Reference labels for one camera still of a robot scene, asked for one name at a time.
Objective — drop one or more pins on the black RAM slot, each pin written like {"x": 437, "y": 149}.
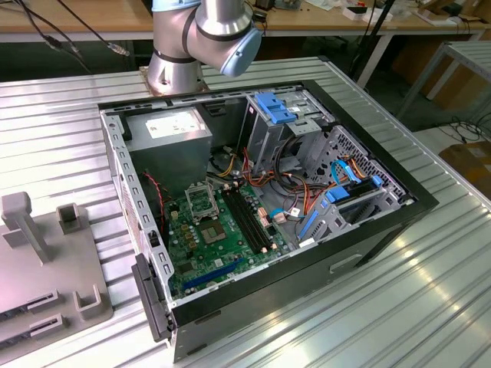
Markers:
{"x": 240, "y": 221}
{"x": 256, "y": 221}
{"x": 246, "y": 221}
{"x": 251, "y": 221}

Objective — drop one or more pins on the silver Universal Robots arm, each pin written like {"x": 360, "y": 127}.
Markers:
{"x": 215, "y": 30}

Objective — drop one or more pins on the white four-pin power connector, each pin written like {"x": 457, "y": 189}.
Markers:
{"x": 175, "y": 214}

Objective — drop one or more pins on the grey metal frame table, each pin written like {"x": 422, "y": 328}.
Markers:
{"x": 449, "y": 48}

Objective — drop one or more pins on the long blue expansion slot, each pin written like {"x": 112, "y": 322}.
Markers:
{"x": 215, "y": 274}

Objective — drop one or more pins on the grey parts rack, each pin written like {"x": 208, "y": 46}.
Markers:
{"x": 57, "y": 260}

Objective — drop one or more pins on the blue disk bay lever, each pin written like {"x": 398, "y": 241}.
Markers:
{"x": 308, "y": 224}

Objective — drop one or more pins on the grey power supply unit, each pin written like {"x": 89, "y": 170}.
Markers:
{"x": 169, "y": 153}

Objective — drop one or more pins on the grey disk bay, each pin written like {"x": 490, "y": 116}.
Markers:
{"x": 337, "y": 226}

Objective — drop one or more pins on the CPU socket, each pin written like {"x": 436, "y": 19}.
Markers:
{"x": 212, "y": 232}

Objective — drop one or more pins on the blue drive bay latch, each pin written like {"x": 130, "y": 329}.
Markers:
{"x": 270, "y": 103}

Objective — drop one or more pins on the black disk drive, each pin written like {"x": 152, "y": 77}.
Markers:
{"x": 360, "y": 188}

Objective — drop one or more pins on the long wooden desk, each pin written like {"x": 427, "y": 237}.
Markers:
{"x": 96, "y": 15}

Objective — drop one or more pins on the white box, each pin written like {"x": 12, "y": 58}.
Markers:
{"x": 364, "y": 14}

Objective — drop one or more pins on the green motherboard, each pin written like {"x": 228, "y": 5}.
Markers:
{"x": 199, "y": 260}

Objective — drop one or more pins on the black open PC case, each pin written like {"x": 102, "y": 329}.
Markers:
{"x": 268, "y": 291}

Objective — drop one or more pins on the brown cardboard box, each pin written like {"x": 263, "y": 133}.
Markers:
{"x": 472, "y": 161}

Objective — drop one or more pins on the black tripod pole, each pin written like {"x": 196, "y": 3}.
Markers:
{"x": 377, "y": 28}

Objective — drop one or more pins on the blue disk carrier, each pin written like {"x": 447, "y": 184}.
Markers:
{"x": 337, "y": 194}

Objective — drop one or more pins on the black case fan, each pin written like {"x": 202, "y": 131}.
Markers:
{"x": 151, "y": 214}

